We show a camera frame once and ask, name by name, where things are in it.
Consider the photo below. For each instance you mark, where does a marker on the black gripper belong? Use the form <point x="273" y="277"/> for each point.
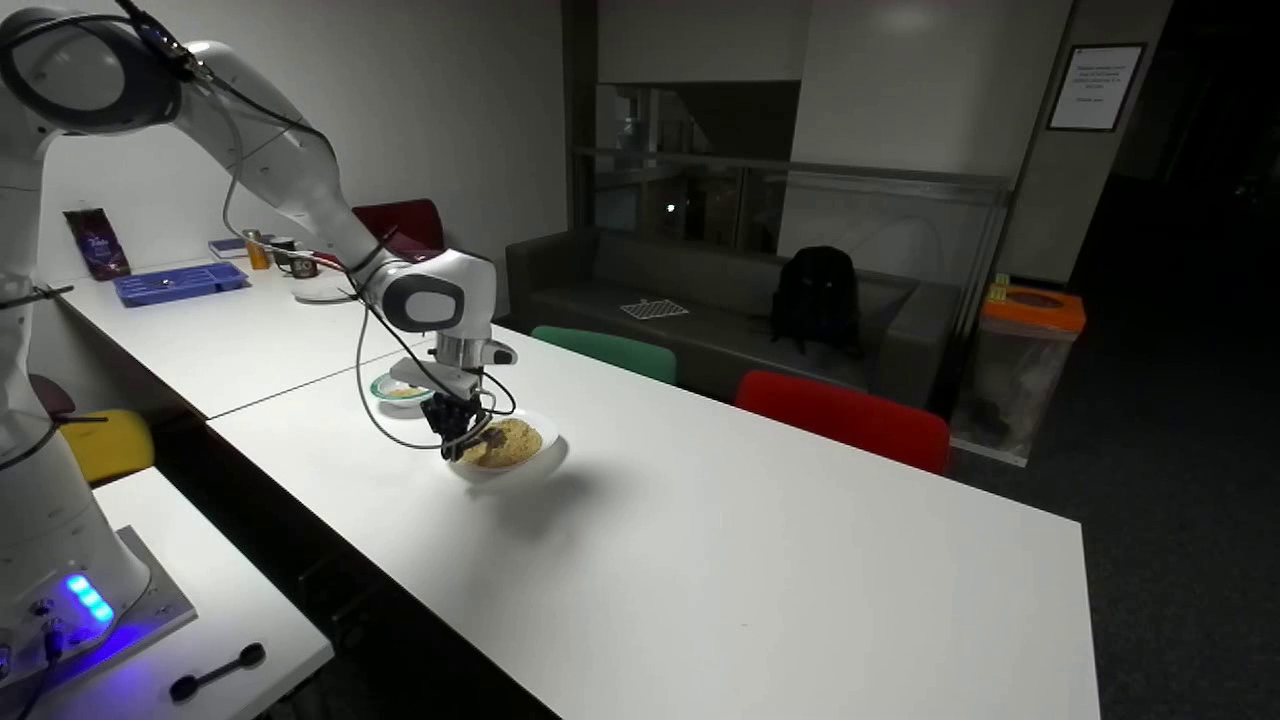
<point x="453" y="404"/>

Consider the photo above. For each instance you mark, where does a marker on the white bowl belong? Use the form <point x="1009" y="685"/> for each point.
<point x="524" y="470"/>

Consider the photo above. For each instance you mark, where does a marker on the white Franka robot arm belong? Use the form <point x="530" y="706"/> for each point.
<point x="281" y="145"/>

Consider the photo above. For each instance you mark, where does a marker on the brown grain contents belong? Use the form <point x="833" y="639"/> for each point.
<point x="514" y="443"/>

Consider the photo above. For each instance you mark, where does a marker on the green chair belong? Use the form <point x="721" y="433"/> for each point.
<point x="606" y="355"/>

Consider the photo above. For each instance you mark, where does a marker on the white round plate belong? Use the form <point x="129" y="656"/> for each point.
<point x="323" y="291"/>

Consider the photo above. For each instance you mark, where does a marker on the dark red chair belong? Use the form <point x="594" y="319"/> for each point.
<point x="407" y="226"/>

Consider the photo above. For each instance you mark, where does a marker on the white paper sheet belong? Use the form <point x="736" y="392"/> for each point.
<point x="652" y="308"/>

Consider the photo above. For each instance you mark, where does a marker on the dark cup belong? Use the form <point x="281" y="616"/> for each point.
<point x="301" y="267"/>

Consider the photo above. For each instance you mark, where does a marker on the orange bottle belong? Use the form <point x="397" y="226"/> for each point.
<point x="256" y="251"/>

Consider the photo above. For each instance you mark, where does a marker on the dark grey sofa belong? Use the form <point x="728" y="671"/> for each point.
<point x="721" y="302"/>

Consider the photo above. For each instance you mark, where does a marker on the blue flat box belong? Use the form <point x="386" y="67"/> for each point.
<point x="182" y="280"/>

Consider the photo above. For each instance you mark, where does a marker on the glass railing panel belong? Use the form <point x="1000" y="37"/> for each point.
<point x="721" y="205"/>

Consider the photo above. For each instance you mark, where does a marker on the black dumbbell shaped tool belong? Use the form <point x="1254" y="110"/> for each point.
<point x="213" y="674"/>

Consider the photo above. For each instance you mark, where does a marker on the yellow stool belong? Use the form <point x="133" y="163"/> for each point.
<point x="111" y="444"/>

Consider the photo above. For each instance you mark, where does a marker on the black backpack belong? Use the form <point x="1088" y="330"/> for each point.
<point x="813" y="302"/>

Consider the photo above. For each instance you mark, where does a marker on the dark purple tablet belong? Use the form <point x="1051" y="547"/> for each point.
<point x="98" y="245"/>

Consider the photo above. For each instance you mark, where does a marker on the bin with orange lid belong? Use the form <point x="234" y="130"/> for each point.
<point x="1020" y="373"/>

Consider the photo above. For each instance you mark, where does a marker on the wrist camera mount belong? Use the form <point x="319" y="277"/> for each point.
<point x="483" y="355"/>

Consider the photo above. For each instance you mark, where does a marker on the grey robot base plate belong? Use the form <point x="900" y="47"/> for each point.
<point x="133" y="621"/>

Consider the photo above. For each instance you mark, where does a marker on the framed wall notice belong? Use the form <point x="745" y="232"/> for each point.
<point x="1098" y="87"/>

